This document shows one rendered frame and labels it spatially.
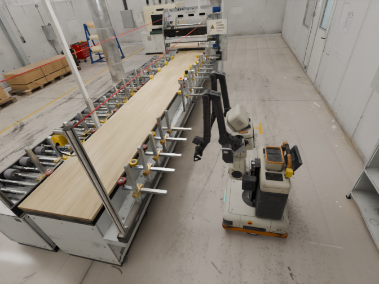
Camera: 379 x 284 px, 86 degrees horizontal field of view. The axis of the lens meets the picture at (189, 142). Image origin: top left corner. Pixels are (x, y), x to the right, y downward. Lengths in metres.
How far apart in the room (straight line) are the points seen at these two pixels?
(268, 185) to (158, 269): 1.38
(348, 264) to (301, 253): 0.40
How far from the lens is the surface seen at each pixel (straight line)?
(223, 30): 5.88
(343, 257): 2.71
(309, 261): 2.56
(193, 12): 6.26
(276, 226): 2.36
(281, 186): 1.95
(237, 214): 2.33
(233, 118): 1.69
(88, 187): 2.05
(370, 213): 2.99
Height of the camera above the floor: 2.20
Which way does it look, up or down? 36 degrees down
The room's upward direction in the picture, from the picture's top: 7 degrees counter-clockwise
